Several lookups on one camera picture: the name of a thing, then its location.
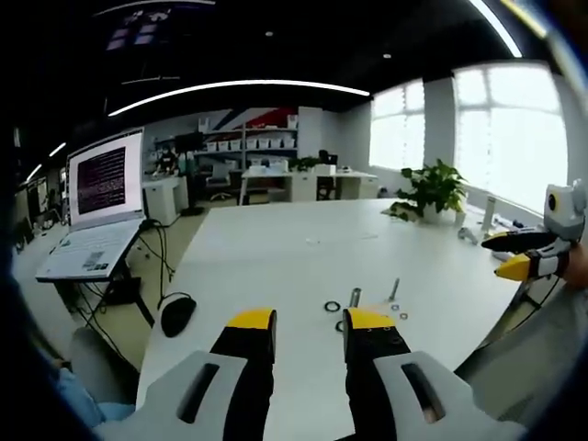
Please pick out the black monitor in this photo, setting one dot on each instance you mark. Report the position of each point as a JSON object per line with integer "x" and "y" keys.
{"x": 188, "y": 140}

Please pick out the person's leg in jeans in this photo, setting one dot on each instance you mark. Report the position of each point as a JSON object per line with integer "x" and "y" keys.
{"x": 85, "y": 402}

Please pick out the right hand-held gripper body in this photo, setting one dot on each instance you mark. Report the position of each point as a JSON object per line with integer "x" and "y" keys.
{"x": 567, "y": 211}

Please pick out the black rubber washer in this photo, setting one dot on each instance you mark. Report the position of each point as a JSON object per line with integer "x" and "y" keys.
{"x": 331, "y": 306}
{"x": 339, "y": 325}

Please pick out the curved ceiling light strip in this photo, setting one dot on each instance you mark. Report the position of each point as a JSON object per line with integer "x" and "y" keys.
{"x": 229, "y": 92}

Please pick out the thin metal threaded stud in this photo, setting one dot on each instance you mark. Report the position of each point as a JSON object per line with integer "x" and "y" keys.
{"x": 394, "y": 290}

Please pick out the white plant pot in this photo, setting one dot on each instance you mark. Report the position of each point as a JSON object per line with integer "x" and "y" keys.
{"x": 433, "y": 213}

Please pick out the person's right hand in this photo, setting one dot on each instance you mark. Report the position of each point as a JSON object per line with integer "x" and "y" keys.
{"x": 578, "y": 271}

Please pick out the black laptop stand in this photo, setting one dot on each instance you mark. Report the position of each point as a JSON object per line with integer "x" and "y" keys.
{"x": 133, "y": 285}

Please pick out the white handheld controller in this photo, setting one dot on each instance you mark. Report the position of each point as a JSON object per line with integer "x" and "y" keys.
{"x": 468, "y": 234}

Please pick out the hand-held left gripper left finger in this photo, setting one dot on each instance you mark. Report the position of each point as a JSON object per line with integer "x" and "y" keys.
{"x": 206, "y": 390}

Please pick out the white open laptop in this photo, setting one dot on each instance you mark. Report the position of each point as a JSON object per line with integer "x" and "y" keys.
{"x": 103, "y": 184}

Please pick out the white upright device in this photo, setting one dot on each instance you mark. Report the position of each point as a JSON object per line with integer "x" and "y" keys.
{"x": 489, "y": 212}

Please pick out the black computer mouse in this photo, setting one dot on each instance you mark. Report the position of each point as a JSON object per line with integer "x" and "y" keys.
{"x": 178, "y": 317}

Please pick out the green potted plant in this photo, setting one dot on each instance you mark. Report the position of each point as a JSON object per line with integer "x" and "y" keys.
{"x": 434, "y": 184}

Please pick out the storage shelf with white bins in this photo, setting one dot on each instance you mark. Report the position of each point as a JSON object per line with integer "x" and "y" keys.
{"x": 250, "y": 140}

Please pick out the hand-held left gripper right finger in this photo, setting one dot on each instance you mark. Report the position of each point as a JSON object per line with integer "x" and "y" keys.
{"x": 390, "y": 390}

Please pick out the white office desk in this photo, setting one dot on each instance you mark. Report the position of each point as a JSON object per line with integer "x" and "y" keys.
{"x": 298, "y": 181}

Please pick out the thick metal threaded stud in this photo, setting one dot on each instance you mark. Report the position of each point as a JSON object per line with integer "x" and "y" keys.
{"x": 355, "y": 297}

